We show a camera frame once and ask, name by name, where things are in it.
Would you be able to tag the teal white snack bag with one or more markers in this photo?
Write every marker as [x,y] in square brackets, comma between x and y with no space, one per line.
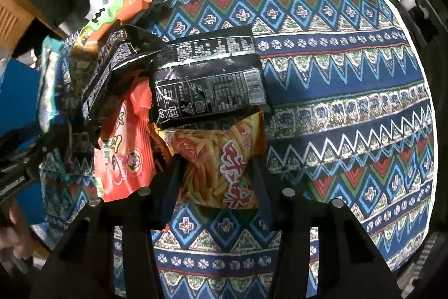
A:
[54,85]

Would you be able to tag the red-orange snack bag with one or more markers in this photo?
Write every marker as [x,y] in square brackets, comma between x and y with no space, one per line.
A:
[124,162]

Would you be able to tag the blue-rimmed cardboard box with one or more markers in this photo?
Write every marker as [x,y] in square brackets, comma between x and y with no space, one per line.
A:
[19,89]

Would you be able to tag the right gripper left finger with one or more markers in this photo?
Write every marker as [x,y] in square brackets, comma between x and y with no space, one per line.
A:
[148,208]

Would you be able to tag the black snack bag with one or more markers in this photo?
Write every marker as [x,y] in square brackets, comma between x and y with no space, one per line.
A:
[128,52]
[206,77]

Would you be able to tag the person's left hand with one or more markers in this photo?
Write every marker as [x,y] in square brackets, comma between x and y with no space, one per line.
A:
[16,241]

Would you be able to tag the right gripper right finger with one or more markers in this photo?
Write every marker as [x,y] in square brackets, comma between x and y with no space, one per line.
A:
[283,206]

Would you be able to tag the orange green rice-cracker bag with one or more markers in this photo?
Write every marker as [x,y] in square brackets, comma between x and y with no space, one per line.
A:
[105,18]

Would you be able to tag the french-fry snack bag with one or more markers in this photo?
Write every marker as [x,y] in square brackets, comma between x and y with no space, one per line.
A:
[216,174]

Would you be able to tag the wooden louvered wardrobe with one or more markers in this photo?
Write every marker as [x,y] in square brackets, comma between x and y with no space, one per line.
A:
[16,17]

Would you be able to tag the blue patterned tablecloth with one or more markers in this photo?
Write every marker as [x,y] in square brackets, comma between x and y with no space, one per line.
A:
[350,117]

